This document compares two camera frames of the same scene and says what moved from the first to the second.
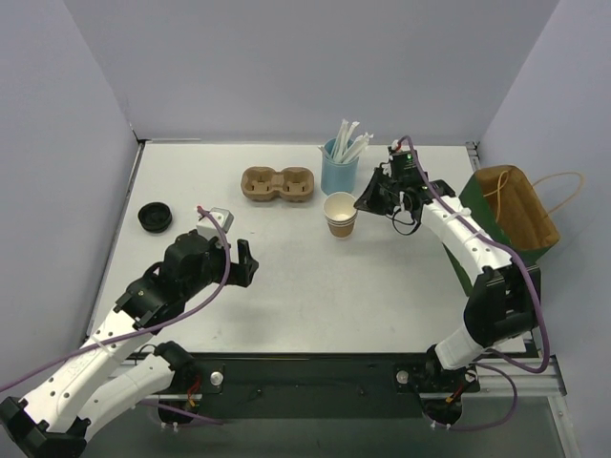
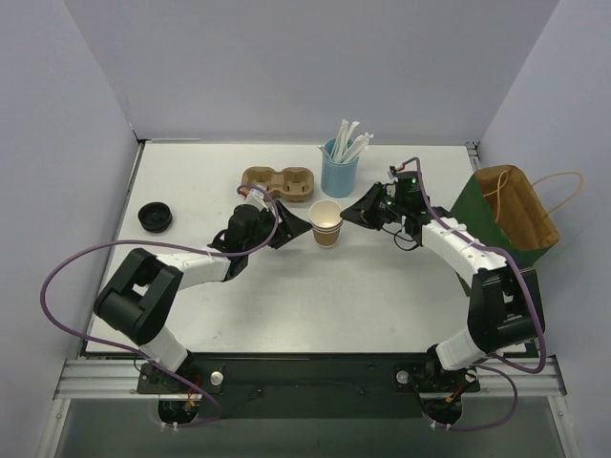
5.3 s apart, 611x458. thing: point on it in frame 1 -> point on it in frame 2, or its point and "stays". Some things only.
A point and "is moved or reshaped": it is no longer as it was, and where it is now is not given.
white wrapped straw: x=357 y=146 stays
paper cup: x=340 y=214 is moved or reshaped
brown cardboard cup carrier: x=263 y=183 stays
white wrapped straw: x=341 y=141 stays
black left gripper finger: x=242 y=279 -> x=279 y=240
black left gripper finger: x=247 y=262 -> x=292 y=224
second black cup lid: x=155 y=217 stays
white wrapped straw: x=352 y=128 stays
